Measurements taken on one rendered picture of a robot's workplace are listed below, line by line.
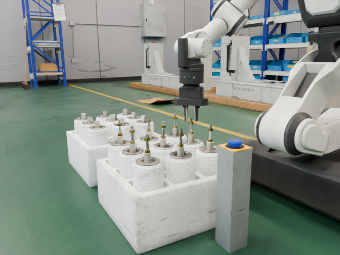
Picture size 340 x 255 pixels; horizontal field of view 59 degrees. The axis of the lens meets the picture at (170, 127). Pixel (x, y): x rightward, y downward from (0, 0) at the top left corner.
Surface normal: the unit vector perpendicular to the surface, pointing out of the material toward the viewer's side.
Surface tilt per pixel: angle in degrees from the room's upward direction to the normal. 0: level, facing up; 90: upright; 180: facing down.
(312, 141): 90
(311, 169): 46
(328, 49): 101
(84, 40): 90
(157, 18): 90
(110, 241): 0
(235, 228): 90
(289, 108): 38
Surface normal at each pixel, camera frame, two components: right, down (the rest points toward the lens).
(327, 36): -0.83, 0.32
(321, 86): 0.28, 0.55
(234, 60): 0.52, 0.19
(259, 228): -0.01, -0.97
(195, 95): -0.28, 0.22
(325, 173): -0.62, -0.59
